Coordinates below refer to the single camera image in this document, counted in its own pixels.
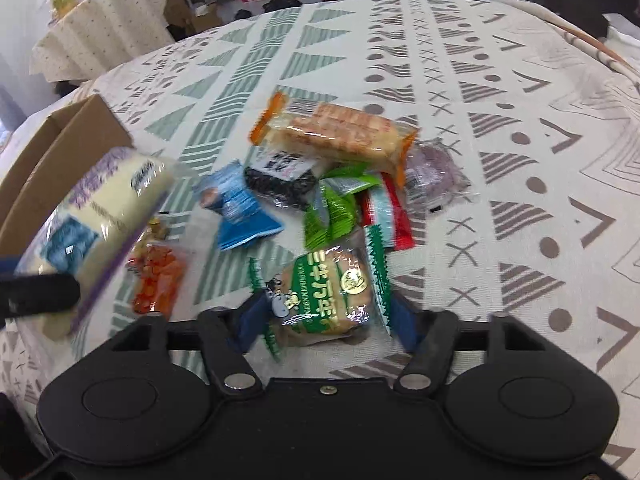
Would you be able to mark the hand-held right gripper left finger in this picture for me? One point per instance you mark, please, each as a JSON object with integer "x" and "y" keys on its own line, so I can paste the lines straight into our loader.
{"x": 254, "y": 322}

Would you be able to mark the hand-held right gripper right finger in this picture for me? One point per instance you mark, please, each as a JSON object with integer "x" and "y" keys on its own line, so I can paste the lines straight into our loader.
{"x": 406, "y": 327}

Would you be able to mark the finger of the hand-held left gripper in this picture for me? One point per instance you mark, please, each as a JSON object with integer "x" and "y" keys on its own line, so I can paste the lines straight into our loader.
{"x": 40, "y": 292}

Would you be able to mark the green-edged round bread packet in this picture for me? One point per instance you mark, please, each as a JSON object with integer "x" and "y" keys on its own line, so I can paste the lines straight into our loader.
{"x": 327, "y": 290}

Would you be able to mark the white bread packet purple print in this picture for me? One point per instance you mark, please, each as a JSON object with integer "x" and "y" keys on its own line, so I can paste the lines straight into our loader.
{"x": 120, "y": 195}

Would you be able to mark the brown cardboard box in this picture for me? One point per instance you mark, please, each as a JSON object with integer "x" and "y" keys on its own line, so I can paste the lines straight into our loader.
{"x": 85, "y": 130}

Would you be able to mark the orange-ended long bread packet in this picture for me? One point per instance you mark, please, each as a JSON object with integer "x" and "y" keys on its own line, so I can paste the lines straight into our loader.
{"x": 335, "y": 135}

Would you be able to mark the red snack packet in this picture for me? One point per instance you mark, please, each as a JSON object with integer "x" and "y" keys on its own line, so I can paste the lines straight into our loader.
{"x": 392, "y": 220}

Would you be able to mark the clear packet of orange candies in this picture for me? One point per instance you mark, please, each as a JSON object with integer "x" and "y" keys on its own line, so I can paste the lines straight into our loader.
{"x": 157, "y": 270}

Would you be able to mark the blue snack packet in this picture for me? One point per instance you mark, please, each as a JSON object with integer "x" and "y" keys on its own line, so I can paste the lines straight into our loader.
{"x": 240, "y": 205}

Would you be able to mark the green snack packet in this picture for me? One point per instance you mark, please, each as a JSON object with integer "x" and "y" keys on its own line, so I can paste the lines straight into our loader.
{"x": 332, "y": 210}

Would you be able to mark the black and white snack packet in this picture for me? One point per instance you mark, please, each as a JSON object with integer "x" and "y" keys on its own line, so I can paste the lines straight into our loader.
{"x": 282, "y": 180}

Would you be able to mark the purple snack packet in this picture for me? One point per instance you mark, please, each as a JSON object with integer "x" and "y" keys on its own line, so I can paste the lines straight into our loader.
{"x": 432, "y": 175}

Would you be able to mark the patterned printed blanket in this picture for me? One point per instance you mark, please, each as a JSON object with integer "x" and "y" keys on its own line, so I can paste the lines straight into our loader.
{"x": 350, "y": 60}

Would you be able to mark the table with dotted tablecloth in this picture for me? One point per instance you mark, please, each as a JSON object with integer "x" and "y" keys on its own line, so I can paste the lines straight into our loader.
{"x": 105, "y": 25}

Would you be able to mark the open background cardboard box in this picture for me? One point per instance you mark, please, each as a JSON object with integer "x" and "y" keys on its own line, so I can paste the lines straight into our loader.
{"x": 192, "y": 12}

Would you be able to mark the white crumpled cloth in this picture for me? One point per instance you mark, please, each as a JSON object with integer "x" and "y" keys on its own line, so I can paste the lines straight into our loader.
{"x": 625, "y": 35}

